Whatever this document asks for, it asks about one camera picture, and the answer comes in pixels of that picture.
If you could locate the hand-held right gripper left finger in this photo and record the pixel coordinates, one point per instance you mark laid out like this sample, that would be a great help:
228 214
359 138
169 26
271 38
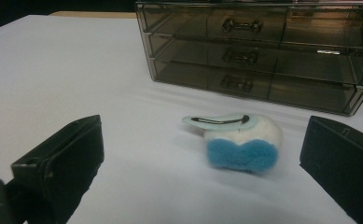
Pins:
67 155

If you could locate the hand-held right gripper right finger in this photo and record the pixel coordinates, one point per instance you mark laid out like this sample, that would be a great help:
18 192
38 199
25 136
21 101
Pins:
344 161

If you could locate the smoky clear plastic drawer box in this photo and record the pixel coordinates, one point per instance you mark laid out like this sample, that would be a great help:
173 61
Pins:
359 102

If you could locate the white board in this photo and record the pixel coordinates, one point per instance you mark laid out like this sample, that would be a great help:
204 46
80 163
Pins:
76 77

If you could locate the wooden table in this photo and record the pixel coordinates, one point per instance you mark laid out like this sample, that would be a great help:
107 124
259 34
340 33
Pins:
92 14

